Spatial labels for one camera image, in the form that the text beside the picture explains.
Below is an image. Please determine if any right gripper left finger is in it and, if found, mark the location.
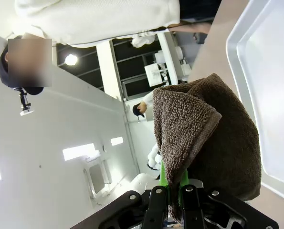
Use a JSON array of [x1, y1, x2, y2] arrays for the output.
[[101, 161, 169, 229]]

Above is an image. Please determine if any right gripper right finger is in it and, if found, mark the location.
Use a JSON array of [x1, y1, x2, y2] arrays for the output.
[[178, 167, 249, 229]]

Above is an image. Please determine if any brown terry towel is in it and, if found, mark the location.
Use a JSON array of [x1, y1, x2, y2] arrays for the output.
[[152, 73, 263, 226]]

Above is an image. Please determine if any person's left hand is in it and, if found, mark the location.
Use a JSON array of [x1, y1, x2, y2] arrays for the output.
[[172, 21, 212, 35]]

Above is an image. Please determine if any bystander in black cap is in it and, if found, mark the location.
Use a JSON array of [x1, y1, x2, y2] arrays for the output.
[[132, 92, 155, 119]]

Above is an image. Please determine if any white paper sign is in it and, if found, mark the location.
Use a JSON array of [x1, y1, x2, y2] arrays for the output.
[[144, 62, 163, 87]]

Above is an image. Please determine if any silver metal tray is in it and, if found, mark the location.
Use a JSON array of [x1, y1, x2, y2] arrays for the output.
[[225, 0, 284, 208]]

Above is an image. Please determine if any round ceiling lamp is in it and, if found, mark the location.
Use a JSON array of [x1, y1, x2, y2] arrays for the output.
[[64, 53, 78, 66]]

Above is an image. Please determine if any person in white sweater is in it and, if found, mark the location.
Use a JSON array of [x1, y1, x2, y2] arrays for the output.
[[0, 0, 222, 96]]

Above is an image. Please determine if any camera on small tripod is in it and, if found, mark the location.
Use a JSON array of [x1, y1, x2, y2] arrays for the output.
[[12, 86, 33, 117]]

